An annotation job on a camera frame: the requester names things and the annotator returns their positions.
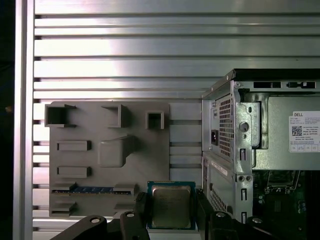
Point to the grey power supply unit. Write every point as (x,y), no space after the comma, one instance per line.
(275,125)

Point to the RAM stick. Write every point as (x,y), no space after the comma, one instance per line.
(95,190)

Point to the grey parts rack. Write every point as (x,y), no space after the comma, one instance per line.
(150,155)

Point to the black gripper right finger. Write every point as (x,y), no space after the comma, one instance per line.
(203,212)

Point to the black PC case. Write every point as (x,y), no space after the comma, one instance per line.
(220,172)

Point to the silver CPU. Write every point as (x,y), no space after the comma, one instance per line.
(171,205)

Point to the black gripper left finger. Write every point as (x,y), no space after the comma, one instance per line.
(141,207)

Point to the CPU socket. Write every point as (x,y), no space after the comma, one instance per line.
(282,207)

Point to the green motherboard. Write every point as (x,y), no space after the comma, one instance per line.
(307,207)

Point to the metal socket cover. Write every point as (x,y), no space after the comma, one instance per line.
(282,190)

